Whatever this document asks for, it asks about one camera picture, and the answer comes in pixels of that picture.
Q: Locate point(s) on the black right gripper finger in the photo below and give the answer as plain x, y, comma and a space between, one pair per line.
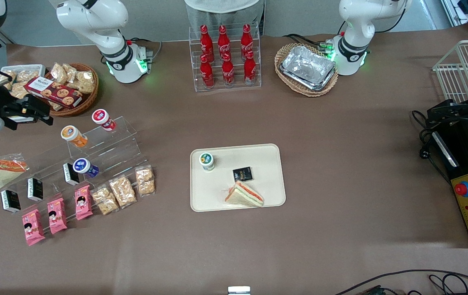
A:
35, 110
46, 121

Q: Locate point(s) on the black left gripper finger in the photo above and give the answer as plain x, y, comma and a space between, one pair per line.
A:
439, 116
443, 104

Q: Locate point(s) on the green gum bottle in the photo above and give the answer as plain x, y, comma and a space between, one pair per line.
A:
207, 161

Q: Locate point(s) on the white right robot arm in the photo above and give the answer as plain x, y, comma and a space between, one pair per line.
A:
94, 20

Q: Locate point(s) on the orange gum bottle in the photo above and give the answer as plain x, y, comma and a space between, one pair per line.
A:
74, 136

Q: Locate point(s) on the white rectangular tray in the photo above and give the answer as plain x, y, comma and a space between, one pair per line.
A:
21, 67

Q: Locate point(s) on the red gum bottle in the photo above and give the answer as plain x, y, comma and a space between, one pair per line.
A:
103, 119

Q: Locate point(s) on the blue gum bottle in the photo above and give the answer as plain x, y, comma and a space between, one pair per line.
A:
85, 168

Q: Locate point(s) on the cream plastic tray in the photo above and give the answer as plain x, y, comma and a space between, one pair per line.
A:
217, 188

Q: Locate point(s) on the puffed rice snack bag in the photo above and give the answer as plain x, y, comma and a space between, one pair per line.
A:
17, 92
70, 70
7, 76
59, 73
85, 81
55, 105
27, 76

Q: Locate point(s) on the dark red cookie box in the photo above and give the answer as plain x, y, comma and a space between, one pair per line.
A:
53, 92

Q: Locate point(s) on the brown wicker basket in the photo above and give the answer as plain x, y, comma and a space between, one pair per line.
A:
86, 104

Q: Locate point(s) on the small black white box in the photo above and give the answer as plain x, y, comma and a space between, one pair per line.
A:
35, 189
10, 200
71, 173

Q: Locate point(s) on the clear acrylic stepped shelf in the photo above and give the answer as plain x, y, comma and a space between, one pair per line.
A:
111, 141

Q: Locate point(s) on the large wrapped sandwich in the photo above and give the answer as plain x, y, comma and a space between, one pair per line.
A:
0, 174

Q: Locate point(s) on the red emergency stop button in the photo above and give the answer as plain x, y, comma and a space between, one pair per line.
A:
462, 189

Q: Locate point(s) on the pink biscuit packet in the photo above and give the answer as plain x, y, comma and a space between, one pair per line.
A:
57, 215
83, 201
33, 226

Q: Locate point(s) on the clear-wrapped puffed rice bar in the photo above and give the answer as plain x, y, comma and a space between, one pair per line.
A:
105, 200
145, 180
122, 191

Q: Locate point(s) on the aluminium foil trays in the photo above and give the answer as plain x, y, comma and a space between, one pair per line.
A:
308, 67

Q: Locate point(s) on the clear acrylic bottle rack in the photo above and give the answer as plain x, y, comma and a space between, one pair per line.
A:
196, 82

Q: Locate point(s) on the light wicker basket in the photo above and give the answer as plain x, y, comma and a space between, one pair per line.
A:
287, 82

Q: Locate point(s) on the red cola bottle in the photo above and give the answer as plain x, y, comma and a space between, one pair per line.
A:
246, 36
250, 68
223, 37
206, 39
206, 73
228, 70

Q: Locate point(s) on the small black snack packet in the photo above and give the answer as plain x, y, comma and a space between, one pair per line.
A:
242, 174

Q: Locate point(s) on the person in white sweater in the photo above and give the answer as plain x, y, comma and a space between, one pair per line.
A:
221, 14

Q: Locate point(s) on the small wrapped triangle sandwich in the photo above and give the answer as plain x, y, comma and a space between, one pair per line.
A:
244, 194

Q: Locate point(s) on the small white block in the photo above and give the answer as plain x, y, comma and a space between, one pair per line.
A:
239, 290

